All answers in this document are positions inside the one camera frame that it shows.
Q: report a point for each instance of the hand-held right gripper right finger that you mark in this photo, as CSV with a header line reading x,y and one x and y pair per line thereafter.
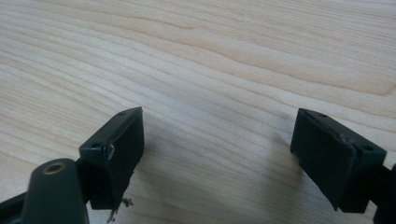
x,y
330,158

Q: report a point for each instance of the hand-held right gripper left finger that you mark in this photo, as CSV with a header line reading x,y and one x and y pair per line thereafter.
x,y
120,155

